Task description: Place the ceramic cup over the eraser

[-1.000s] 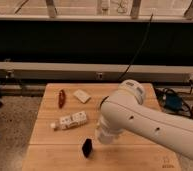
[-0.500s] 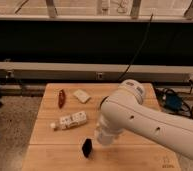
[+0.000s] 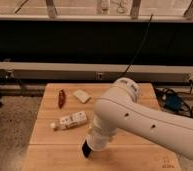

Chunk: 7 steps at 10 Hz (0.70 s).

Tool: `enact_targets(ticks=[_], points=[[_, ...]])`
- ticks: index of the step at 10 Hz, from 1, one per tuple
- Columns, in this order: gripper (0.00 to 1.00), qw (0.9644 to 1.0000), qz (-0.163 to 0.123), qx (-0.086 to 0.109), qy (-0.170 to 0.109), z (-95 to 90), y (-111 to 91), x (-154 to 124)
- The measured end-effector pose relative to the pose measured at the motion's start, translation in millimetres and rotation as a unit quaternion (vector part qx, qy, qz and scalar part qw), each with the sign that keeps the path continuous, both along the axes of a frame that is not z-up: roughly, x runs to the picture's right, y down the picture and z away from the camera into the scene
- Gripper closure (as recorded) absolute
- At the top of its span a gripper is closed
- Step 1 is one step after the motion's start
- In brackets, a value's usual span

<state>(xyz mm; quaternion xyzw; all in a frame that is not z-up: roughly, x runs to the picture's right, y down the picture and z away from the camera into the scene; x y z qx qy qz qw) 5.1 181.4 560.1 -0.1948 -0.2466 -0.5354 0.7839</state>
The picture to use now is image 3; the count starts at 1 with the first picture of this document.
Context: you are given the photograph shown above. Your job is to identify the blue box on floor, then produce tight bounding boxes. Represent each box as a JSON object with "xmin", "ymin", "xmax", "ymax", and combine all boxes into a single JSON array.
[{"xmin": 163, "ymin": 94, "xmax": 182, "ymax": 111}]

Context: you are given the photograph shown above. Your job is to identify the black eraser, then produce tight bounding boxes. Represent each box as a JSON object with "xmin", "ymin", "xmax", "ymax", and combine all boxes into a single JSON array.
[{"xmin": 82, "ymin": 142, "xmax": 92, "ymax": 158}]

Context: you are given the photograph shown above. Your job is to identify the black floor cable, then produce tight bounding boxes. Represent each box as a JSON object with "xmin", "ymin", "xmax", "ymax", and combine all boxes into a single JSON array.
[{"xmin": 155, "ymin": 87, "xmax": 193, "ymax": 118}]

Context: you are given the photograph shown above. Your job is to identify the black hanging cable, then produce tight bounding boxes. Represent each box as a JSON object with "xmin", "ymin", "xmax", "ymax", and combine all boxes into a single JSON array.
[{"xmin": 121, "ymin": 13, "xmax": 154, "ymax": 78}]

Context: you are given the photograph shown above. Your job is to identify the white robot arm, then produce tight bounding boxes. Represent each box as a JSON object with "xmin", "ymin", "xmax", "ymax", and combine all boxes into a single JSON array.
[{"xmin": 86, "ymin": 77, "xmax": 193, "ymax": 160}]

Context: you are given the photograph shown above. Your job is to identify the white plastic bottle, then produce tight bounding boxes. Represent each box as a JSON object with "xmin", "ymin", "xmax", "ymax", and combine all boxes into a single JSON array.
[{"xmin": 50, "ymin": 111, "xmax": 88, "ymax": 130}]

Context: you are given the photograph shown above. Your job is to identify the white rectangular block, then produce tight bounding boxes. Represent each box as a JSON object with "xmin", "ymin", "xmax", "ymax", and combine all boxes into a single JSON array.
[{"xmin": 73, "ymin": 89, "xmax": 91, "ymax": 104}]

